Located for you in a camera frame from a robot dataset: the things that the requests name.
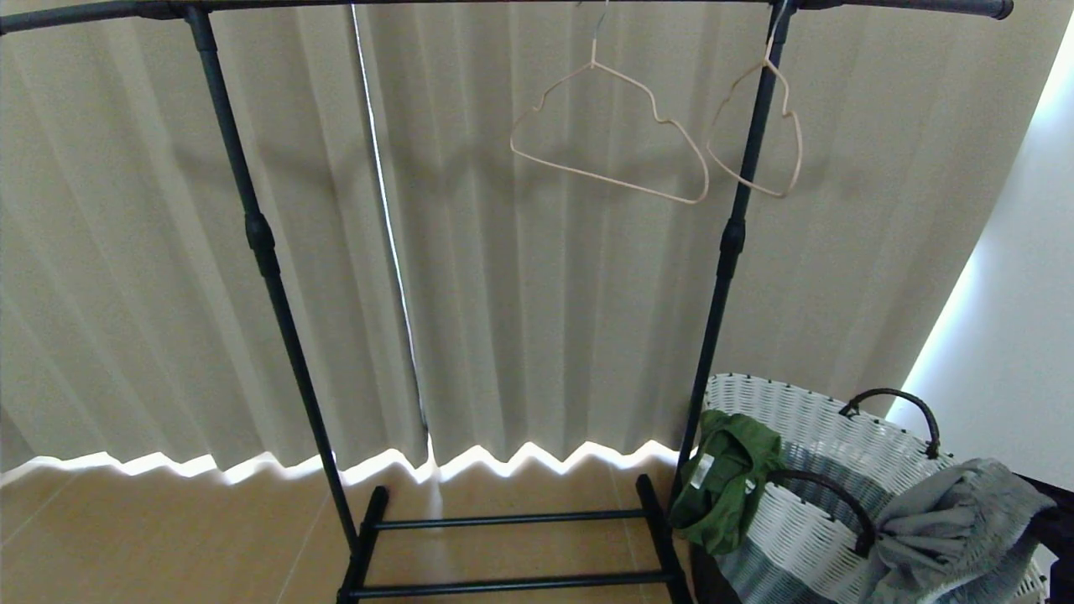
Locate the green garment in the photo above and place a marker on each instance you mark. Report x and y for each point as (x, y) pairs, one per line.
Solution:
(722, 495)

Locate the white laundry basket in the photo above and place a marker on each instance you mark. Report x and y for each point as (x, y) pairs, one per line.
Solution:
(805, 537)

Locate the pale grey shorts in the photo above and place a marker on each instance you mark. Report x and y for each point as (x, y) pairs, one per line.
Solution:
(948, 512)

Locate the pink clothes hanger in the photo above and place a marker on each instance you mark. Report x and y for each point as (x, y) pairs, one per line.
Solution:
(593, 57)
(766, 60)

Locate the black clothes rack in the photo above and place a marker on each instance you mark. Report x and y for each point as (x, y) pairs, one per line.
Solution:
(260, 239)

